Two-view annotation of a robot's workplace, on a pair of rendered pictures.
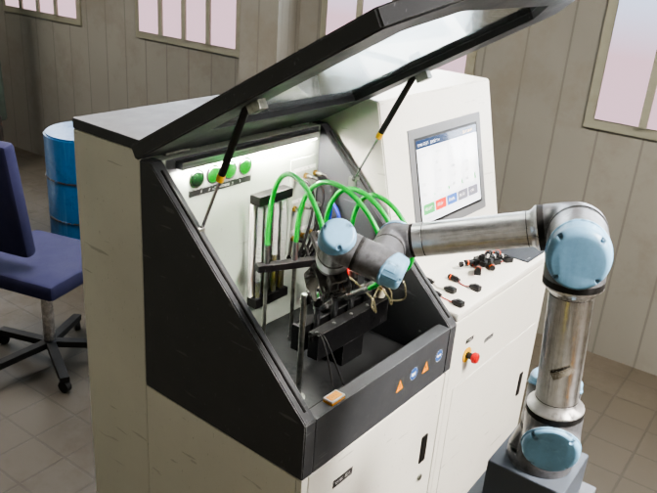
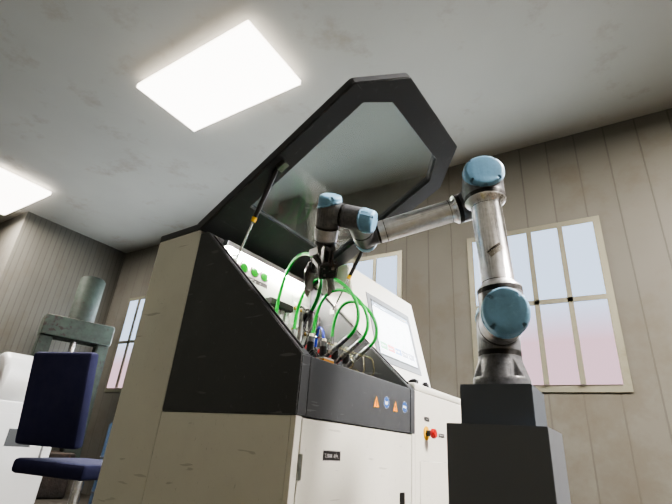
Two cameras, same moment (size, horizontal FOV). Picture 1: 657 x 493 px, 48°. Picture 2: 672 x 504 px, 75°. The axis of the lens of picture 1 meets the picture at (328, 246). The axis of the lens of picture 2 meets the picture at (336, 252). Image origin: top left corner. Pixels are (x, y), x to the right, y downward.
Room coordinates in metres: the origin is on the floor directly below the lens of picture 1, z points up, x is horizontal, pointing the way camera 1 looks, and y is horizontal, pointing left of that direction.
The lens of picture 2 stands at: (0.20, -0.04, 0.72)
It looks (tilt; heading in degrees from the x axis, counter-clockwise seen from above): 24 degrees up; 0
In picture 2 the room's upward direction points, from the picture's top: 5 degrees clockwise
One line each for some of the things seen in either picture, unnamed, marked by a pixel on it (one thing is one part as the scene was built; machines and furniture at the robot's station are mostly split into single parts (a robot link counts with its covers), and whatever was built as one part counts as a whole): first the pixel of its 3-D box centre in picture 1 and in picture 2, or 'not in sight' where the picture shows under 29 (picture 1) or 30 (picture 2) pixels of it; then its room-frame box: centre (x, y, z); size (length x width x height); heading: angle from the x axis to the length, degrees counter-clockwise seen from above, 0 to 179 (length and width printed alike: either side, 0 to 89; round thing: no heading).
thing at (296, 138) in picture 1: (253, 148); (271, 266); (2.01, 0.23, 1.43); 0.54 x 0.03 x 0.02; 143
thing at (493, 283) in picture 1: (480, 273); (426, 397); (2.32, -0.52, 0.96); 0.70 x 0.22 x 0.03; 143
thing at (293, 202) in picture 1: (305, 205); (300, 330); (2.20, 0.08, 1.20); 0.13 x 0.03 x 0.31; 143
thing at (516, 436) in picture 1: (543, 439); (500, 370); (1.43, -0.53, 0.95); 0.15 x 0.15 x 0.10
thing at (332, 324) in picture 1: (340, 332); not in sight; (1.94, -0.06, 0.91); 0.34 x 0.10 x 0.15; 143
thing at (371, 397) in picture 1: (381, 390); (361, 399); (1.70, -0.17, 0.87); 0.62 x 0.04 x 0.16; 143
